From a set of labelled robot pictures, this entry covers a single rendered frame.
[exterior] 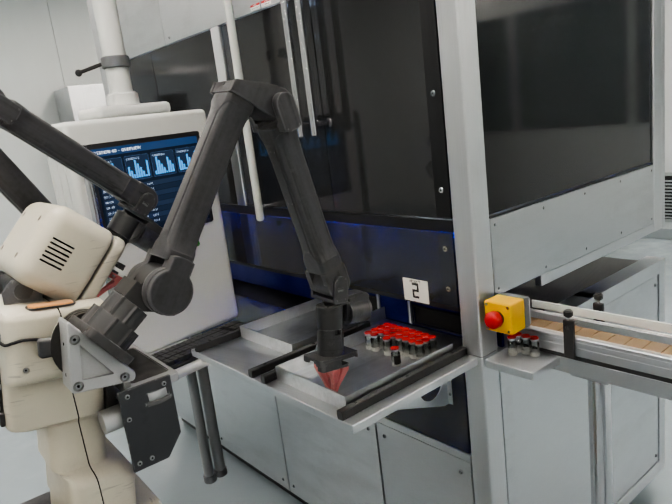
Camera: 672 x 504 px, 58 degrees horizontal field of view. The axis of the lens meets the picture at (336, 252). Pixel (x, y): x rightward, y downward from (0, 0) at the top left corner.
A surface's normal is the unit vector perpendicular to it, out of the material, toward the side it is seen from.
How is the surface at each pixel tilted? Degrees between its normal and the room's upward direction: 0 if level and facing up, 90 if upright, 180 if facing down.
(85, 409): 90
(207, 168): 91
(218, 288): 90
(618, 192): 90
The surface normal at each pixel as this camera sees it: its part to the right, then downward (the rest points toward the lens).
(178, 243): 0.66, -0.07
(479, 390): -0.76, 0.23
